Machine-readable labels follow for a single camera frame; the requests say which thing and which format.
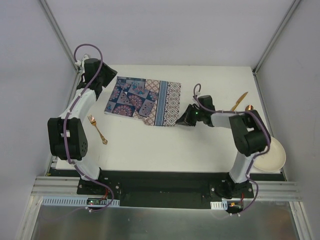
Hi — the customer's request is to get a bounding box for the copper spoon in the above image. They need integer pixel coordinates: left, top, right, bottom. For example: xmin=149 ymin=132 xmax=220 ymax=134
xmin=245 ymin=105 xmax=254 ymax=112

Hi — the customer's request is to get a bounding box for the right aluminium frame post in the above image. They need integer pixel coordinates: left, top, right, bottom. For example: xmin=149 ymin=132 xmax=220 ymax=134
xmin=252 ymin=0 xmax=302 ymax=75

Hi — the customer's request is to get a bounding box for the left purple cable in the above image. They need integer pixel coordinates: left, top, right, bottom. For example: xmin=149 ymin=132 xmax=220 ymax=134
xmin=62 ymin=43 xmax=115 ymax=213

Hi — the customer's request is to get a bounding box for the cream plate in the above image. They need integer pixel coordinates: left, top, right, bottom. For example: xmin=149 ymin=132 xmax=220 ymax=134
xmin=253 ymin=137 xmax=287 ymax=173

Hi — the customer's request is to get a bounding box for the gold knife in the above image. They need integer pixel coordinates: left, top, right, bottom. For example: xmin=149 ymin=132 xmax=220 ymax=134
xmin=231 ymin=91 xmax=248 ymax=112

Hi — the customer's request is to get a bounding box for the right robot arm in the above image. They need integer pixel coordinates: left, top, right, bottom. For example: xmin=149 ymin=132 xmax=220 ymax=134
xmin=175 ymin=95 xmax=271 ymax=198

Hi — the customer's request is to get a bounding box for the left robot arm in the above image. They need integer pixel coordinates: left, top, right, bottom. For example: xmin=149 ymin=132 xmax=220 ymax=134
xmin=47 ymin=55 xmax=117 ymax=195

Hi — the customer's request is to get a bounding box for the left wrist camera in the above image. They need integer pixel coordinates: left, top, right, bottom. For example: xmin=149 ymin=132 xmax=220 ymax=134
xmin=75 ymin=54 xmax=91 ymax=75

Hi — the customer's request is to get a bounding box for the aluminium frame post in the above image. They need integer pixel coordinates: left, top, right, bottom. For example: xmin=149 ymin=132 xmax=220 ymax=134
xmin=38 ymin=0 xmax=78 ymax=73
xmin=252 ymin=0 xmax=302 ymax=75

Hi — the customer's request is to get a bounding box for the patterned cloth placemat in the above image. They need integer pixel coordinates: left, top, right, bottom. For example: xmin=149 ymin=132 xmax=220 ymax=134
xmin=104 ymin=76 xmax=182 ymax=127

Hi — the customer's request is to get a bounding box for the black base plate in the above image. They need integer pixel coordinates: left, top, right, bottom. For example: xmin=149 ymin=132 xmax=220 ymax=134
xmin=77 ymin=170 xmax=254 ymax=209

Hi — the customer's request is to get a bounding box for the gold fork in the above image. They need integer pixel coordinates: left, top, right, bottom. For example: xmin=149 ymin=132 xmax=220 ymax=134
xmin=87 ymin=114 xmax=108 ymax=145

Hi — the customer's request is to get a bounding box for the left aluminium frame post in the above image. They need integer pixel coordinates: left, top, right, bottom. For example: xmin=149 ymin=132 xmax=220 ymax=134
xmin=38 ymin=0 xmax=78 ymax=73

